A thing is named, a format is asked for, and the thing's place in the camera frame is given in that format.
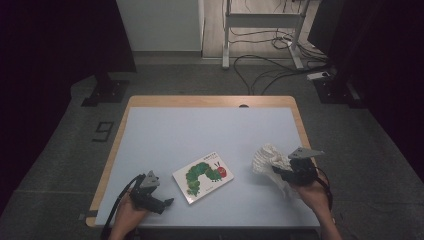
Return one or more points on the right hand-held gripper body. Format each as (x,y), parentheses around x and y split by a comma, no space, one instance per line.
(300,171)

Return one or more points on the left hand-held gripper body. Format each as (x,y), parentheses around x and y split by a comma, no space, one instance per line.
(145,196)

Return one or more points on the white waffle cloth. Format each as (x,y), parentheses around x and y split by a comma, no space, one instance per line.
(266,156)

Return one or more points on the caterpillar picture book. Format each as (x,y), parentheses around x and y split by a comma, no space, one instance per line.
(203,178)

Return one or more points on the person's left hand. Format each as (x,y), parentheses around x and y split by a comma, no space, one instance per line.
(128,213)

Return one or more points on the person's right hand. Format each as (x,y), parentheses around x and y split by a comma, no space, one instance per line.
(310,195)

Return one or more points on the grey tape strip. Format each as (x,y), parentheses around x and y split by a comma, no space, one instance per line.
(90,214)

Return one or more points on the light blue table mat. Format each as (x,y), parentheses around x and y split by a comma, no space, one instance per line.
(216,133)

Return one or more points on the black floor tape mark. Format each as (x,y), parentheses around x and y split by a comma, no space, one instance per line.
(100,139)

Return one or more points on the black stand base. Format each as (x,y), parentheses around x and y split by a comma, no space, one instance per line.
(110,91)
(333,91)

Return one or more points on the white power strip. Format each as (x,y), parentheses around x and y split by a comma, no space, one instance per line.
(316,76)

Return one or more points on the wooden table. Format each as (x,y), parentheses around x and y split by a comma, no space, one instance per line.
(200,101)

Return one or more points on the dark curtain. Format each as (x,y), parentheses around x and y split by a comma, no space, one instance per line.
(393,66)
(50,50)

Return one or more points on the black monitor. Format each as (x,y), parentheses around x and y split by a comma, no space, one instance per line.
(321,26)

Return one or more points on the white cabinet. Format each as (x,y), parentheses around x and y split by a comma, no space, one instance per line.
(160,23)

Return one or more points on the white desk frame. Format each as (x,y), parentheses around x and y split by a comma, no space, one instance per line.
(263,20)

